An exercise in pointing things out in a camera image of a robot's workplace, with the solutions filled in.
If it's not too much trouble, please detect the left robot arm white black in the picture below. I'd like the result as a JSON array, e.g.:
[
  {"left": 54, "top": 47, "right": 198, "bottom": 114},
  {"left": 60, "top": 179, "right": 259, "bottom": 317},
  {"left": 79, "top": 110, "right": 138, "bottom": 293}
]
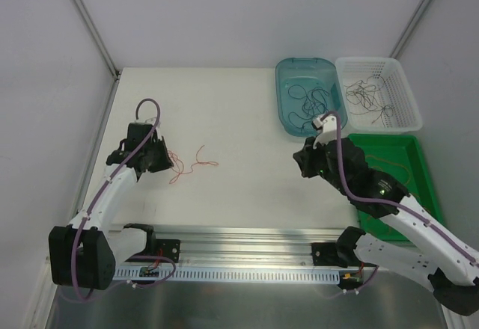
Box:
[{"left": 48, "top": 123, "right": 173, "bottom": 290}]

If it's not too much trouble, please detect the white slotted cable duct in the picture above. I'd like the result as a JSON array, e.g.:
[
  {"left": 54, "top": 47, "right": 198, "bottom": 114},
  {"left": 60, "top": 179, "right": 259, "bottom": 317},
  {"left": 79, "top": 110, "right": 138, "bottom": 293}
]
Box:
[{"left": 113, "top": 265, "right": 340, "bottom": 285}]

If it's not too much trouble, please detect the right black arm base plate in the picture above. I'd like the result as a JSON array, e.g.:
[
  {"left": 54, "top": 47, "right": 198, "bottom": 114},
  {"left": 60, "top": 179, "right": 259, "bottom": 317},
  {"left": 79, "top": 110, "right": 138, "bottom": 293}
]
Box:
[{"left": 311, "top": 242, "right": 361, "bottom": 268}]

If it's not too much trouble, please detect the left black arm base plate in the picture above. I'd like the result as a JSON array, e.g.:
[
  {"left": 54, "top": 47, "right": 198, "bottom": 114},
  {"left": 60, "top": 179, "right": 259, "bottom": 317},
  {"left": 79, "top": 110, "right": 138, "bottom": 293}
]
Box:
[{"left": 140, "top": 239, "right": 181, "bottom": 263}]

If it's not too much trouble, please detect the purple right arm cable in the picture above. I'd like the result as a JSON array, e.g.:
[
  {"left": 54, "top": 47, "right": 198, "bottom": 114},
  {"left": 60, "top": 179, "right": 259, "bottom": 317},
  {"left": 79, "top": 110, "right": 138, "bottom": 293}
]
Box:
[{"left": 325, "top": 111, "right": 479, "bottom": 266}]

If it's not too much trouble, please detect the black white striped wire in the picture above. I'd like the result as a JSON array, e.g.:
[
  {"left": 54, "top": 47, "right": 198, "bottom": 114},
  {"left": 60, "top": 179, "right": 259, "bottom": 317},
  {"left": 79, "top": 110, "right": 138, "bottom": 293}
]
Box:
[{"left": 351, "top": 84, "right": 394, "bottom": 124}]

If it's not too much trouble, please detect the right aluminium frame post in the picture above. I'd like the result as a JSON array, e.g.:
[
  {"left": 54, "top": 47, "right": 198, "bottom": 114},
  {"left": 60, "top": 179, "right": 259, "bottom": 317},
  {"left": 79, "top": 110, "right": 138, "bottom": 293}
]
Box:
[{"left": 389, "top": 0, "right": 435, "bottom": 59}]

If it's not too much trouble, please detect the black wire in basket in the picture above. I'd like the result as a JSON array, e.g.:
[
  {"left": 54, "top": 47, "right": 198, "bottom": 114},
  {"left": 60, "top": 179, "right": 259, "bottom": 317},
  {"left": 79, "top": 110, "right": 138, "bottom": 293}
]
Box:
[{"left": 344, "top": 82, "right": 379, "bottom": 111}]

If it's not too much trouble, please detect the aluminium frame post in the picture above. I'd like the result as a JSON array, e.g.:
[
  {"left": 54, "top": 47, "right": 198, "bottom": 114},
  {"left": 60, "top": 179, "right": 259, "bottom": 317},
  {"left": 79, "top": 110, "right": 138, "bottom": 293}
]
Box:
[
  {"left": 389, "top": 0, "right": 435, "bottom": 59},
  {"left": 72, "top": 0, "right": 120, "bottom": 79}
]

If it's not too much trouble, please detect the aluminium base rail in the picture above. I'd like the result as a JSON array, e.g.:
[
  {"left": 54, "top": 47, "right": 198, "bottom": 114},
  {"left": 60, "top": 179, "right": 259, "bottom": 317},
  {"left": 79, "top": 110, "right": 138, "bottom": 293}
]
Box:
[{"left": 46, "top": 226, "right": 452, "bottom": 270}]

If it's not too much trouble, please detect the orange wire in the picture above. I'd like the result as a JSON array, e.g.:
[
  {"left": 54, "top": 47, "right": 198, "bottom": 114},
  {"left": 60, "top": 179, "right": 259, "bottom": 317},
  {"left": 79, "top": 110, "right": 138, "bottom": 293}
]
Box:
[
  {"left": 364, "top": 155, "right": 415, "bottom": 190},
  {"left": 364, "top": 194, "right": 431, "bottom": 239},
  {"left": 166, "top": 144, "right": 219, "bottom": 185}
]

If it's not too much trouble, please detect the orange wire in green tray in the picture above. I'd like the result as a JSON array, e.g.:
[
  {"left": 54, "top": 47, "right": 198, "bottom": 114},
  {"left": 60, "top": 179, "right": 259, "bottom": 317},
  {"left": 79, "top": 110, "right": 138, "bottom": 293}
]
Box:
[{"left": 364, "top": 194, "right": 431, "bottom": 239}]

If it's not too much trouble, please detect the dark thin wire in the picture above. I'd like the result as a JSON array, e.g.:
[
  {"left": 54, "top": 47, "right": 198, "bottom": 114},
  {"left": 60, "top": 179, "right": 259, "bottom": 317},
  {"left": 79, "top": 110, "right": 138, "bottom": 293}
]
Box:
[{"left": 287, "top": 84, "right": 332, "bottom": 132}]

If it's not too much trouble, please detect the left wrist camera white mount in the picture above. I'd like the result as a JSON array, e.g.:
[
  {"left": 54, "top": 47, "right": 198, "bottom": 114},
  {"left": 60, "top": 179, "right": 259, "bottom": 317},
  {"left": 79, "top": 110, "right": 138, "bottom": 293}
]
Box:
[{"left": 134, "top": 117, "right": 161, "bottom": 130}]

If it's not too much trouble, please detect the green plastic tray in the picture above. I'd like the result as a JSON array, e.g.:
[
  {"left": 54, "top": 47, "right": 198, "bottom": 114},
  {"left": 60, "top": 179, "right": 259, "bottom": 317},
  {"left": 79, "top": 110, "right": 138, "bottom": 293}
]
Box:
[{"left": 349, "top": 134, "right": 445, "bottom": 224}]

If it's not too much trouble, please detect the teal transparent plastic bin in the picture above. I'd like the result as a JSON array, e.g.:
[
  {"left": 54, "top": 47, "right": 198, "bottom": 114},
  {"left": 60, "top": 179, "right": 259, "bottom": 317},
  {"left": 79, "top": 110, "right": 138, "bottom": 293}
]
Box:
[{"left": 275, "top": 58, "right": 347, "bottom": 138}]

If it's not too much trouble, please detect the dark wire pulled from tangle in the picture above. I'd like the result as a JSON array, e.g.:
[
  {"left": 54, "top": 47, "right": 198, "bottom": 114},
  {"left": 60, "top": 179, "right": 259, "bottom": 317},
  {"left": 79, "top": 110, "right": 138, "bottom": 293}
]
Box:
[{"left": 345, "top": 76, "right": 383, "bottom": 111}]

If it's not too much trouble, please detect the white perforated plastic basket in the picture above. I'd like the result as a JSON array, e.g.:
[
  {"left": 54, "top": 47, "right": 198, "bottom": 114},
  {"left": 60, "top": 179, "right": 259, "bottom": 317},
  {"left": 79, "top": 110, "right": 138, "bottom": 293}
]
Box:
[{"left": 335, "top": 57, "right": 423, "bottom": 135}]

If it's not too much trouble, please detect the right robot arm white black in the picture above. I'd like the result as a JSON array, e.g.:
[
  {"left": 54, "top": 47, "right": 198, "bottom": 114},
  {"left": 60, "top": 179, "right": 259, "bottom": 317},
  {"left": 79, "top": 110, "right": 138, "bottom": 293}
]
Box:
[{"left": 293, "top": 137, "right": 478, "bottom": 316}]

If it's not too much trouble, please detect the left aluminium frame post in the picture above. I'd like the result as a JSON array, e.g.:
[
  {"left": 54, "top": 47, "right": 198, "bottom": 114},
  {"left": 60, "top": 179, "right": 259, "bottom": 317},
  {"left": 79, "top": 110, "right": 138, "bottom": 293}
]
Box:
[{"left": 72, "top": 0, "right": 120, "bottom": 79}]

